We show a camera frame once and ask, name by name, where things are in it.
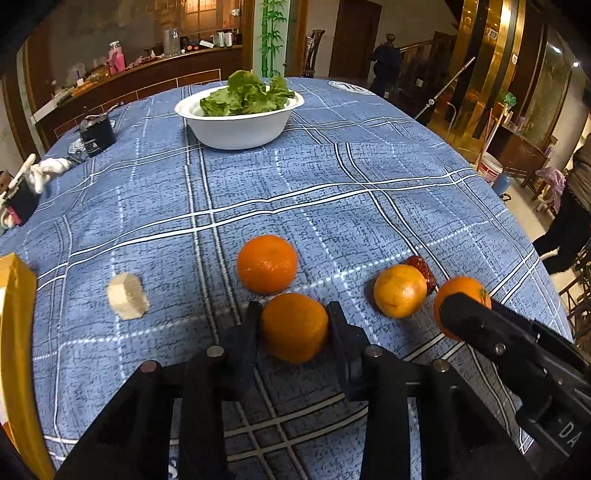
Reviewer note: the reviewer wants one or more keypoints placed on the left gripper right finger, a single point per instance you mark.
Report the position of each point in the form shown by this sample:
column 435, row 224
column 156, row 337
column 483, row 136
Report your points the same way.
column 459, row 436

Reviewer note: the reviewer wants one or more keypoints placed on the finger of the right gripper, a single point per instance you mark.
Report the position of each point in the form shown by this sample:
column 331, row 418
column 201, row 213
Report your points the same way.
column 466, row 318

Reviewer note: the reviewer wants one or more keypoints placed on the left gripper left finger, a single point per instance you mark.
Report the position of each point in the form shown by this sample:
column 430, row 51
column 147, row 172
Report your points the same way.
column 130, row 437

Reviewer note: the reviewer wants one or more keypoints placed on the orange tangerine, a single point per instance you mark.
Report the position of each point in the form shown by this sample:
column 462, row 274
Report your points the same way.
column 294, row 327
column 462, row 284
column 267, row 264

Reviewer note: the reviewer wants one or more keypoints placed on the red jujube date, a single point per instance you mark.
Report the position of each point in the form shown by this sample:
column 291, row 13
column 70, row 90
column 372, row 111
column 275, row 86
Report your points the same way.
column 421, row 265

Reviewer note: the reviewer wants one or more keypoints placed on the large pale orange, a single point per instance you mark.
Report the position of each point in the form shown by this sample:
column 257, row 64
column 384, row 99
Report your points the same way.
column 400, row 291

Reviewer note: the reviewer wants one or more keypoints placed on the beige banana chunk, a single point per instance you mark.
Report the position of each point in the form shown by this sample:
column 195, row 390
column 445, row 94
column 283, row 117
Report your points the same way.
column 126, row 296

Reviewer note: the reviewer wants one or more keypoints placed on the yellow rimmed white tray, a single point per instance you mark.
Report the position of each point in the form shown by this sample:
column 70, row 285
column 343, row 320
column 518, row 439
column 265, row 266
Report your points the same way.
column 18, row 292

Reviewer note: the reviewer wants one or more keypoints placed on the person in dark clothes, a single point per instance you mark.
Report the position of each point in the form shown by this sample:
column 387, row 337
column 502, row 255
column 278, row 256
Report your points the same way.
column 570, row 230

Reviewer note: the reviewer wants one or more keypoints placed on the white bucket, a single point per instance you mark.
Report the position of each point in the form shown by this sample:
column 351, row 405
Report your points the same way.
column 489, row 168

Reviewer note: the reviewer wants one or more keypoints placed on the blue plaid tablecloth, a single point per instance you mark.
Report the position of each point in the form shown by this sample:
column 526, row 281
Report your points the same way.
column 153, row 248

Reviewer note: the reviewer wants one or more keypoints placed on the metal mop pole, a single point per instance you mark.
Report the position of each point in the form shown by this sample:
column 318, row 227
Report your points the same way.
column 433, row 100

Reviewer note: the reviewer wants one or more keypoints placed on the dark jar with cork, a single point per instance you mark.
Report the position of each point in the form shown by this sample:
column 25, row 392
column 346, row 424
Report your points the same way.
column 22, row 204

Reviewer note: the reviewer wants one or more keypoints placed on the white glove pile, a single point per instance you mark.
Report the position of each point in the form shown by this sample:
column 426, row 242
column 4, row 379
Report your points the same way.
column 37, row 175

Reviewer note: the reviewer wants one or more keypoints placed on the white bowl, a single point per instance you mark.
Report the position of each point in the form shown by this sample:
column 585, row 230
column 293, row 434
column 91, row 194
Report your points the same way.
column 233, row 133

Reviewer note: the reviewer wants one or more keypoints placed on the black jar on table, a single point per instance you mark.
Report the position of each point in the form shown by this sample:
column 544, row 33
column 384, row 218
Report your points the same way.
column 96, row 134

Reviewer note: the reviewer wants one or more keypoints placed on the wooden chair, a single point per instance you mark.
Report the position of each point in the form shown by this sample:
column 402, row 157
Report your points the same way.
column 312, row 44

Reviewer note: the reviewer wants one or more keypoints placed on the green lettuce leaves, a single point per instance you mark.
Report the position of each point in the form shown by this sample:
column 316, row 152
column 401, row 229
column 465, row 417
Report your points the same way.
column 246, row 94

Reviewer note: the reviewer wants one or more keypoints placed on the wooden counter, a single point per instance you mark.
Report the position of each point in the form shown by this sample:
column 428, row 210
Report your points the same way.
column 200, row 67

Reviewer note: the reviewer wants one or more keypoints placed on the pink bottle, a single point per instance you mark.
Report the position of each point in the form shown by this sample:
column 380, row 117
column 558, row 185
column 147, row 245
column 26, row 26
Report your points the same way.
column 115, row 61

